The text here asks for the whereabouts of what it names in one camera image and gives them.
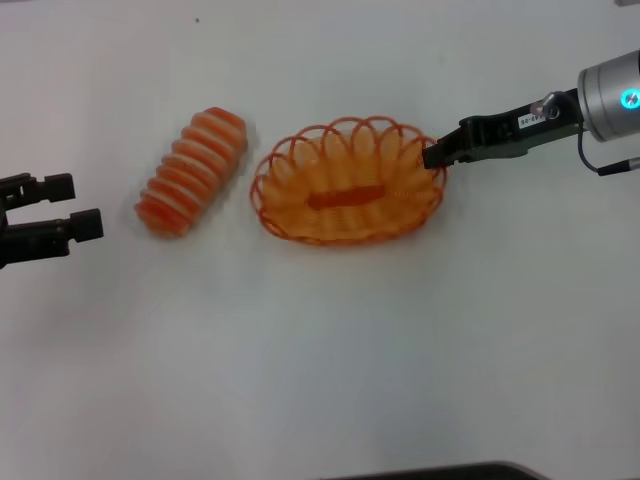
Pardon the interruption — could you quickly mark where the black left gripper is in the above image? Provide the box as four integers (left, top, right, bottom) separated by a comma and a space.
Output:
0, 172, 105, 271

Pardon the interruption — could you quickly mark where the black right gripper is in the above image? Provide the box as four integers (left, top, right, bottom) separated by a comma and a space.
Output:
422, 88, 584, 169

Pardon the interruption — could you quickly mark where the orange woven plastic basket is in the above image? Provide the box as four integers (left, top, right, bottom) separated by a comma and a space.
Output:
249, 115, 452, 248

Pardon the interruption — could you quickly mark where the orange white striped shrimp toy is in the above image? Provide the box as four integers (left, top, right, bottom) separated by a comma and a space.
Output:
132, 105, 249, 241

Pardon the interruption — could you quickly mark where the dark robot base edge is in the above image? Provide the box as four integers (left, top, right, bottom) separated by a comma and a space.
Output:
344, 460, 542, 480

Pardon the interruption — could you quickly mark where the blue gripper cable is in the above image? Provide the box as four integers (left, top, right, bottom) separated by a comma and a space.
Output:
576, 127, 640, 177

